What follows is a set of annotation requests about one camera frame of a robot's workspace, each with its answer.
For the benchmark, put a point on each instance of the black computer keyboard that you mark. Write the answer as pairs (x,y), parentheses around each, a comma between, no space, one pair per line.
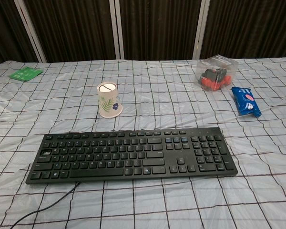
(133,155)

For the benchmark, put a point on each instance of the checked plastic tablecloth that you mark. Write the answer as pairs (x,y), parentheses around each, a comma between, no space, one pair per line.
(157,109)

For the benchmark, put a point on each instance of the floral paper cup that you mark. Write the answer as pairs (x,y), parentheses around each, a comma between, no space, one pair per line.
(108,101)

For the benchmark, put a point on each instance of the clear box with orange toy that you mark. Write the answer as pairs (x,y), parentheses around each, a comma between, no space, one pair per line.
(215,75)

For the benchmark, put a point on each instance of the dark folding screen with white frames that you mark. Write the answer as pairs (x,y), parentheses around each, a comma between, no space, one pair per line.
(143,28)

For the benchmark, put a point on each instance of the blue snack packet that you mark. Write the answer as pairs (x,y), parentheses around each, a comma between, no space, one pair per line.
(246,101)

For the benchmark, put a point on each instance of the green flat packet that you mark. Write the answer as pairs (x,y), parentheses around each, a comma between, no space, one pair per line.
(25,73)

